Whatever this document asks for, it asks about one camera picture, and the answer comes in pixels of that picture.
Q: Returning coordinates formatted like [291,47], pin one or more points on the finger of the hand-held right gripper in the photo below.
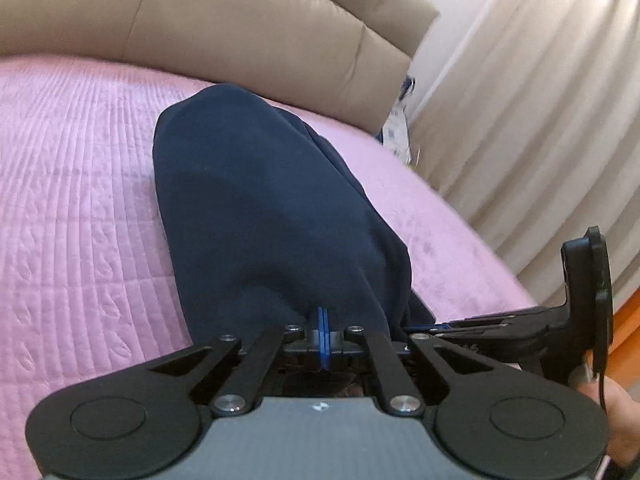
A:
[500,317]
[500,332]

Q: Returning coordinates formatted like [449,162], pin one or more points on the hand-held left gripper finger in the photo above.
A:
[319,332]
[326,332]

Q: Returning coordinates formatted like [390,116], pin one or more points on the navy hoodie with white stripes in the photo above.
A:
[275,210]

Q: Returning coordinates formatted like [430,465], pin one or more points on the person's right hand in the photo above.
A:
[622,420]

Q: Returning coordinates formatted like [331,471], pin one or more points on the cream curtain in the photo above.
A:
[525,110]

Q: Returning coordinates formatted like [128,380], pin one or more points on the pink quilted bedspread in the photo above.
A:
[75,210]

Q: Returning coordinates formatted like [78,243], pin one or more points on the beige padded headboard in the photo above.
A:
[225,25]

